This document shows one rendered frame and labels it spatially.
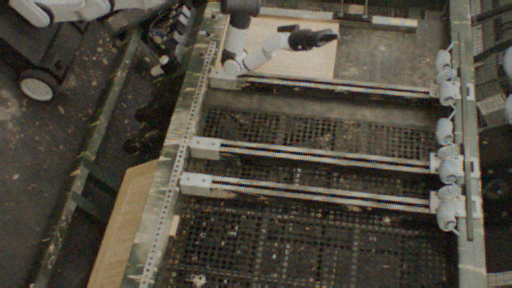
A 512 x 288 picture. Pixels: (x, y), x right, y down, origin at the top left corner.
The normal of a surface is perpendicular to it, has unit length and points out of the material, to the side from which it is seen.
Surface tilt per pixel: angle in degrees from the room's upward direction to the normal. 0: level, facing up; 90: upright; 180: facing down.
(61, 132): 0
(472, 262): 56
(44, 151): 0
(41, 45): 0
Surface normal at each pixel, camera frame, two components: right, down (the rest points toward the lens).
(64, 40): 0.80, -0.25
